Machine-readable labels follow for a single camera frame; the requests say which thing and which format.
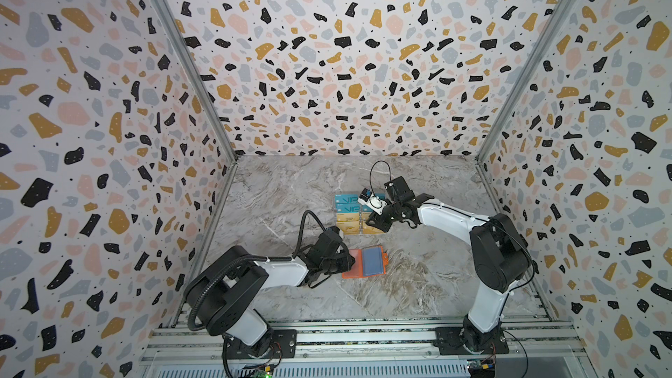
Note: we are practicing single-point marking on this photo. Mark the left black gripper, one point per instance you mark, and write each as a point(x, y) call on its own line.
point(348, 262)

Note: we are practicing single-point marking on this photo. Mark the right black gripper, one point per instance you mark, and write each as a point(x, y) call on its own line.
point(386, 214)

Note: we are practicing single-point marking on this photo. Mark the orange card holder wallet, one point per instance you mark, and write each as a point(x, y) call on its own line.
point(369, 262)

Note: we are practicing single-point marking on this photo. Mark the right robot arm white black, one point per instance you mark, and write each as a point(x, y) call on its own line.
point(500, 254)

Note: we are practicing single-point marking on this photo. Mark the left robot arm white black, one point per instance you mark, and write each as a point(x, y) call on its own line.
point(220, 298)

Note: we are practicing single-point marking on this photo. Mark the teal card back left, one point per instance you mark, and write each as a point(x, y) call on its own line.
point(346, 199)

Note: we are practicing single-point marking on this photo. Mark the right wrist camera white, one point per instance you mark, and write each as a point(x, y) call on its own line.
point(372, 201)

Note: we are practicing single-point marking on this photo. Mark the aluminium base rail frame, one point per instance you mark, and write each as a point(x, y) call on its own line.
point(527, 347)

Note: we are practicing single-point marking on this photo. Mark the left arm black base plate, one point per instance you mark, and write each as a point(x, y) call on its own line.
point(276, 344)

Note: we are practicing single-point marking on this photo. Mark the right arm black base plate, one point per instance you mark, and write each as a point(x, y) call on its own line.
point(470, 341)

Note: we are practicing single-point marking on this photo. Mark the right aluminium corner post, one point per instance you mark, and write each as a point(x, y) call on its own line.
point(552, 28)

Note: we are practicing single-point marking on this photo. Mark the aluminium corner post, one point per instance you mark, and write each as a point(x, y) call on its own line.
point(552, 28)
point(165, 15)

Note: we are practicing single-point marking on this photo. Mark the left aluminium corner post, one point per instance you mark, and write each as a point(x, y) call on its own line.
point(165, 15)

